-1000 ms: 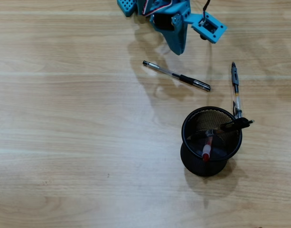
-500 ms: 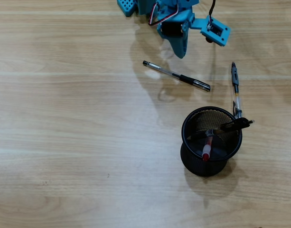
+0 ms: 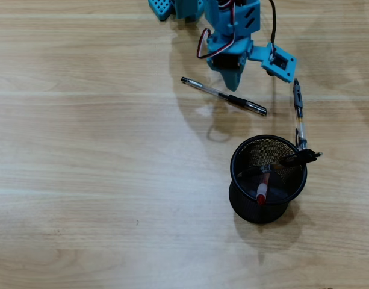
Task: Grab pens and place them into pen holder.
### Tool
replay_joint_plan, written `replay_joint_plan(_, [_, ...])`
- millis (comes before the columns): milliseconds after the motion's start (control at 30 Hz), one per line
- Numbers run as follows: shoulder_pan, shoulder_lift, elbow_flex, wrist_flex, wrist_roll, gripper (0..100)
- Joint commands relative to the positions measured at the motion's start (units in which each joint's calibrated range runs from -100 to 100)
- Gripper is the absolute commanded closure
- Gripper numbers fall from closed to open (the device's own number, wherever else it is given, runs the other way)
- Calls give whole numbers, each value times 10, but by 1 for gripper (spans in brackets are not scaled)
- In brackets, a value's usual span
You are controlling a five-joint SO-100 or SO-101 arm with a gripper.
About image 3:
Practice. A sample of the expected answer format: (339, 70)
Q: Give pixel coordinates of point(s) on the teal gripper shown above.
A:
(235, 71)

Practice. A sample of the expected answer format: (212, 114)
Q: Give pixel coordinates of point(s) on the clear gel pen black cap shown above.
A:
(208, 89)

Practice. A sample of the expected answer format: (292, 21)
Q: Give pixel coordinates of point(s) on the clear pen grey grip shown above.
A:
(298, 102)

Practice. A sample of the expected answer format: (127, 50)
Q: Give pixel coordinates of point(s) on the black retractable pen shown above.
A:
(301, 157)

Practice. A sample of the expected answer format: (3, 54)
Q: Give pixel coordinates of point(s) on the red pen white grip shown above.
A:
(261, 192)

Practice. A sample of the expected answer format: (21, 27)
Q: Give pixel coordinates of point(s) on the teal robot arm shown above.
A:
(217, 18)

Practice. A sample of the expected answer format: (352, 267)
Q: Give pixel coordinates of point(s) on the black mesh pen holder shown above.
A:
(256, 215)

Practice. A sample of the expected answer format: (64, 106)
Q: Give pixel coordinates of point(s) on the teal wrist camera module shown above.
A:
(280, 61)

